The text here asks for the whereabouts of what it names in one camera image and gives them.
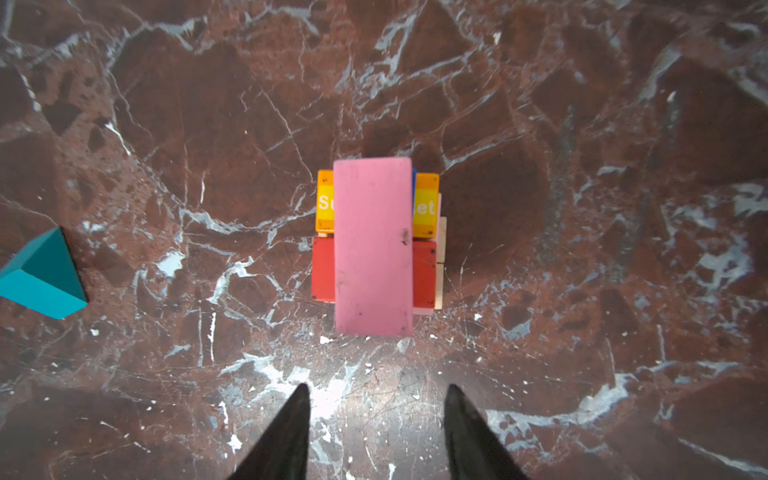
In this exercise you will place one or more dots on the teal block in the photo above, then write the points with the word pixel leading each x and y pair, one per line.
pixel 43 277

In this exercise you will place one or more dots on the yellow cylinder block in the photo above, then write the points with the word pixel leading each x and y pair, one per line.
pixel 425 198

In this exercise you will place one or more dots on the red block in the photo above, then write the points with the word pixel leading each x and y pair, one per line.
pixel 424 271

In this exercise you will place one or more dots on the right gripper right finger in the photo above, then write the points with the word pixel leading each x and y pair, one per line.
pixel 473 450

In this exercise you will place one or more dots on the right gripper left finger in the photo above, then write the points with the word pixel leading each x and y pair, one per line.
pixel 281 453

